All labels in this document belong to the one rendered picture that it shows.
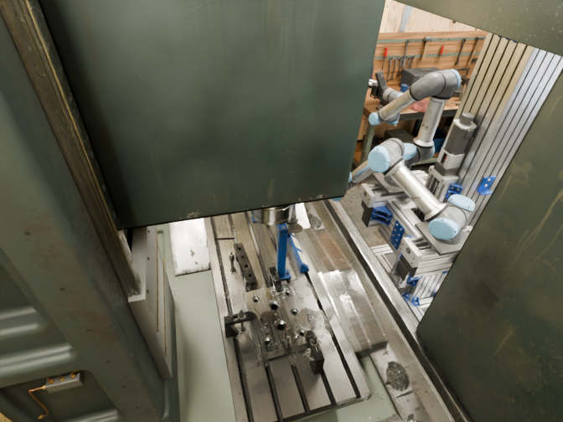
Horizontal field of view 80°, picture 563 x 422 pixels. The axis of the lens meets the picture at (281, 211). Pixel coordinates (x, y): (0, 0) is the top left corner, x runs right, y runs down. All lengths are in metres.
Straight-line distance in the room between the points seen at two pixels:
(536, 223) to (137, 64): 1.07
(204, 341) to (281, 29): 1.47
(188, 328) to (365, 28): 1.56
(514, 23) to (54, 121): 1.12
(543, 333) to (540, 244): 0.26
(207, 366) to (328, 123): 1.28
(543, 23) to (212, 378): 1.72
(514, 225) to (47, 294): 1.20
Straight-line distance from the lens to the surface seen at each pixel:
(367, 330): 1.81
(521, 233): 1.19
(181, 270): 2.09
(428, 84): 1.94
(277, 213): 1.07
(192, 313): 1.92
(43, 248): 0.73
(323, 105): 0.87
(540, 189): 1.13
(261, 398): 1.39
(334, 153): 0.95
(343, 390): 1.43
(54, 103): 0.72
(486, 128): 1.86
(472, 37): 4.70
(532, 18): 1.17
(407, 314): 1.81
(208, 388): 1.73
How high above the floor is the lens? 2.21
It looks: 40 degrees down
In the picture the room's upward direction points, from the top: 3 degrees clockwise
